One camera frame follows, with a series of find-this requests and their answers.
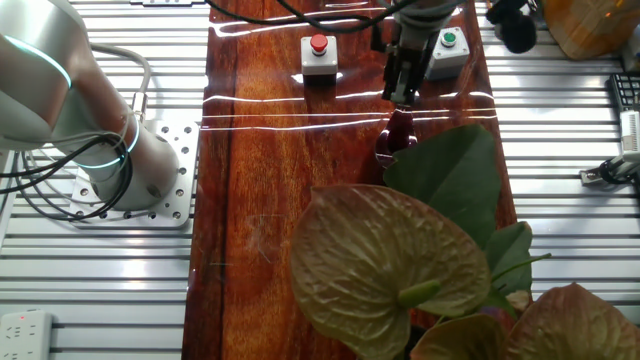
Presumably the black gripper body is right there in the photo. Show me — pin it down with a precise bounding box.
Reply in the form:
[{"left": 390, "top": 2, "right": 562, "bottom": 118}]
[{"left": 383, "top": 42, "right": 434, "bottom": 89}]

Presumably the green push button box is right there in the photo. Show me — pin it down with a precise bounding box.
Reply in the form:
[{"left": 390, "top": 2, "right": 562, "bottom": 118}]
[{"left": 424, "top": 26, "right": 472, "bottom": 82}]

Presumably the black cable bundle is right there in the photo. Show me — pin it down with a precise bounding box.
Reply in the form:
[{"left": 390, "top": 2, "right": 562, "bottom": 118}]
[{"left": 0, "top": 132, "right": 136, "bottom": 222}]

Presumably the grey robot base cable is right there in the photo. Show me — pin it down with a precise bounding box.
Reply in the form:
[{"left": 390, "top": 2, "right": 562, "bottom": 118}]
[{"left": 89, "top": 42, "right": 154, "bottom": 121}]

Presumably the white power strip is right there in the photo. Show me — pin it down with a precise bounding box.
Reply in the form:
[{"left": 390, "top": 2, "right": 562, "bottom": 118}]
[{"left": 0, "top": 308, "right": 55, "bottom": 360}]

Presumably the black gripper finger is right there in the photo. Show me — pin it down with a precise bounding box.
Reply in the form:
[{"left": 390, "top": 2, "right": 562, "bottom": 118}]
[
  {"left": 401, "top": 64, "right": 422, "bottom": 108},
  {"left": 381, "top": 62, "right": 404, "bottom": 104}
]

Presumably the black keyboard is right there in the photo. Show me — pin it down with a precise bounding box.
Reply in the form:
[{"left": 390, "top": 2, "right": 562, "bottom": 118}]
[{"left": 608, "top": 72, "right": 640, "bottom": 114}]

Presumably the glossy wood pattern mat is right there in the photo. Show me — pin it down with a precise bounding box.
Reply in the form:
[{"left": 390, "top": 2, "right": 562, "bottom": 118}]
[{"left": 180, "top": 0, "right": 519, "bottom": 360}]

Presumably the anthurium plant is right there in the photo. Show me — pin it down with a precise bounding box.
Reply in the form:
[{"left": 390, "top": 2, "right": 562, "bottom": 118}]
[{"left": 289, "top": 123, "right": 640, "bottom": 360}]

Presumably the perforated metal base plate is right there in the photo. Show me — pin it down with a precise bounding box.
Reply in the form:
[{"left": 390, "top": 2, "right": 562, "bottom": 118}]
[{"left": 67, "top": 119, "right": 200, "bottom": 230}]

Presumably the brown cardboard box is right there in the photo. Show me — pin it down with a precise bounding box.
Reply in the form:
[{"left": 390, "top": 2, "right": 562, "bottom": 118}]
[{"left": 541, "top": 0, "right": 640, "bottom": 61}]

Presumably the red push button box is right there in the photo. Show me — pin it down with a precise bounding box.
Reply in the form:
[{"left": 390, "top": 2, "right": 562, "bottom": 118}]
[{"left": 300, "top": 33, "right": 340, "bottom": 77}]

